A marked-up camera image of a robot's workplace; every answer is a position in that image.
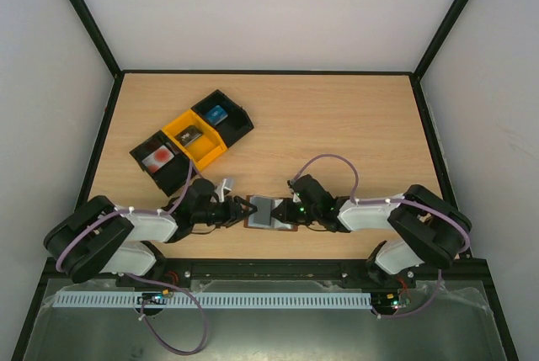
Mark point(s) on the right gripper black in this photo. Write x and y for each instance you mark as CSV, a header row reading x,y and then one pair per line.
x,y
285,209

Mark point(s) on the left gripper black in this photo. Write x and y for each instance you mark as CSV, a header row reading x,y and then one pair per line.
x,y
232,218

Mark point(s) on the brown leather card holder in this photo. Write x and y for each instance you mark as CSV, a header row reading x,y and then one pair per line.
x,y
277,225

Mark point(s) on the white red card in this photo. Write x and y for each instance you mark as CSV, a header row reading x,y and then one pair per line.
x,y
157,159

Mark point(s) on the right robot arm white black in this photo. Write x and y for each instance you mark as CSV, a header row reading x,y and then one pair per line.
x,y
430,230

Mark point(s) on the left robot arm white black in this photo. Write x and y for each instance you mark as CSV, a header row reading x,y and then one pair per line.
x,y
100,237

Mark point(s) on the dark grey card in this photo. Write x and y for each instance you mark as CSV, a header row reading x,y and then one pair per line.
x,y
188,135

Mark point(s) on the blue card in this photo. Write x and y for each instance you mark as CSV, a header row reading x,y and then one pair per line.
x,y
216,115

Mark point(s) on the yellow plastic bin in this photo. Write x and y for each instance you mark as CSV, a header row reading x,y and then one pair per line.
x,y
197,139

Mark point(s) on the black plastic bin near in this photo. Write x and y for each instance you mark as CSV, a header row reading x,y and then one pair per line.
x,y
172,176

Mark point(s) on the black plastic bin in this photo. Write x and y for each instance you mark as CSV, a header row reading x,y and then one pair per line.
x,y
172,176
235,126

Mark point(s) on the black plastic bin far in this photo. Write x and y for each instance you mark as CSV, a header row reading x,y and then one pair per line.
x,y
235,126

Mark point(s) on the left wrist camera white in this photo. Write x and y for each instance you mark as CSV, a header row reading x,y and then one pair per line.
x,y
223,189

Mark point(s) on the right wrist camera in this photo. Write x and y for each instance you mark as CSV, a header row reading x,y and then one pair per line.
x,y
296,187

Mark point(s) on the light blue slotted cable duct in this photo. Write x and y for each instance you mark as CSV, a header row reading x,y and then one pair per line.
x,y
213,300

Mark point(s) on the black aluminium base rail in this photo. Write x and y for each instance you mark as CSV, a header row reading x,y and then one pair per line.
x,y
347,274

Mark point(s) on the black frame post left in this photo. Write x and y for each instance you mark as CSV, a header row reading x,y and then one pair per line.
x,y
83,12

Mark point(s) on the black frame post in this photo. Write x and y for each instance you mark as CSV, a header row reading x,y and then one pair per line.
x,y
83,12
446,25

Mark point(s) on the black frame post right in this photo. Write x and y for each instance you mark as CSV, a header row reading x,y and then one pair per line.
x,y
446,25

